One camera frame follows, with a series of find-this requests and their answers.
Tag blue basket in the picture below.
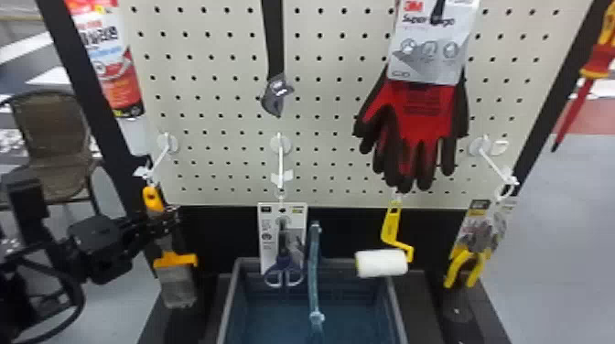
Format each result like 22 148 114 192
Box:
215 220 411 344

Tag black cable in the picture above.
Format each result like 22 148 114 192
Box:
0 258 89 344

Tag black mesh chair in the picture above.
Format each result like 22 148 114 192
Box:
0 91 105 213

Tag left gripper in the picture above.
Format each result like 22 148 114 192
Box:
84 206 183 286

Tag red gloves pair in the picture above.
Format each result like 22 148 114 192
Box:
351 0 481 195

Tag white sealant tube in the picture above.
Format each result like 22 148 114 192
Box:
64 0 153 157

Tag blue scissors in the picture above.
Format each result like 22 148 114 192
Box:
256 200 309 290

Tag red screwdriver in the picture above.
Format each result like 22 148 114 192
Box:
549 0 615 154

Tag yellow brush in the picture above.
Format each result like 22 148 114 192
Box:
141 185 200 309

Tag yellow paint roller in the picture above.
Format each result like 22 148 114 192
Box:
353 199 415 280

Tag white pegboard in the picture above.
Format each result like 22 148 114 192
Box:
36 0 615 344

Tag black wrench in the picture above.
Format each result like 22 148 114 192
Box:
259 0 296 119

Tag yellow pliers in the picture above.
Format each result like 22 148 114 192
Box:
442 195 520 291

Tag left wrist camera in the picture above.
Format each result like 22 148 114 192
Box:
66 213 127 256

